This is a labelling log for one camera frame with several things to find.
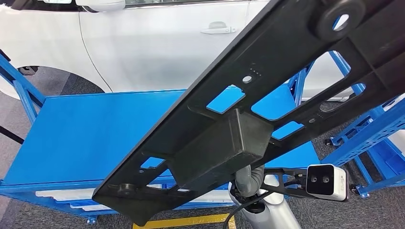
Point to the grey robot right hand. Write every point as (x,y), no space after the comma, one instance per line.
(251,173)

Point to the black plastic frame part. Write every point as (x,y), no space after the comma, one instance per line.
(221,145)

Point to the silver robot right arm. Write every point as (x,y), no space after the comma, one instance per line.
(272,215)

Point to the blue wheeled shelf rack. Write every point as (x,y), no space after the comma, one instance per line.
(373,142)

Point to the blue metal shelf rack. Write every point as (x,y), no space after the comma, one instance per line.
(95,132)

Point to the black rack caster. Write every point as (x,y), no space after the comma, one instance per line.
(329,142)
(354,189)

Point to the translucent plastic bin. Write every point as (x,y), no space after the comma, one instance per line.
(398,140)

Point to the white car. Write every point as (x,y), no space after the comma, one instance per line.
(142,47)

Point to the black barrier belt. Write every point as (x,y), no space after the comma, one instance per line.
(11,135)

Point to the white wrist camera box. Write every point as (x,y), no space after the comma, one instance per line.
(329,183)

